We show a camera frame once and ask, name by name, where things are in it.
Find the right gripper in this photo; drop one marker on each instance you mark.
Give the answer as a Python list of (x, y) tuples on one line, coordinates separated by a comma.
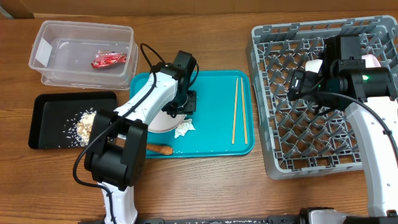
[(306, 79)]

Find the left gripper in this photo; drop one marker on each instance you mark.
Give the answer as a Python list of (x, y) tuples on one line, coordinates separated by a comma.
[(189, 109)]

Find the white tissue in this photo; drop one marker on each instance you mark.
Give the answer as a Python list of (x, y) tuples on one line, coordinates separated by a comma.
[(185, 126)]

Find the red snack wrapper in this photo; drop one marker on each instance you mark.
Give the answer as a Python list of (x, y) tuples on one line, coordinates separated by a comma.
[(105, 59)]

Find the food scraps and rice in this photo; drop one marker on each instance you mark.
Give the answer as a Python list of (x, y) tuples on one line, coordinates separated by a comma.
[(77, 129)]

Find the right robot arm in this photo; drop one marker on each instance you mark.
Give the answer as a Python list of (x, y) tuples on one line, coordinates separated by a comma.
[(365, 91)]

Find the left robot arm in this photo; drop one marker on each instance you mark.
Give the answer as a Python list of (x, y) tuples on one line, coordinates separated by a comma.
[(116, 152)]

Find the grey dishwasher rack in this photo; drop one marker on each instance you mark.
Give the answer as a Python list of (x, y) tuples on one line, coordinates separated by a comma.
[(295, 142)]

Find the pink plate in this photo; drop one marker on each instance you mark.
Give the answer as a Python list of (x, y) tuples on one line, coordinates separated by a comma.
[(163, 122)]

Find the teal serving tray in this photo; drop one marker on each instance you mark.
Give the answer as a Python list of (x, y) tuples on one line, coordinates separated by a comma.
[(213, 119)]

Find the orange carrot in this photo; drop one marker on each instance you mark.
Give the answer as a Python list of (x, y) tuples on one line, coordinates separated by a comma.
[(161, 149)]

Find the clear plastic bin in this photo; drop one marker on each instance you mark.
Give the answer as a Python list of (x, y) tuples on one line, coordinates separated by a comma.
[(64, 52)]

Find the black tray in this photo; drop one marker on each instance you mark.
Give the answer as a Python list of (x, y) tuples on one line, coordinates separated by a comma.
[(55, 117)]

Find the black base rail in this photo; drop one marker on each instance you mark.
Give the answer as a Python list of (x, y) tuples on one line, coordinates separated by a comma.
[(214, 219)]

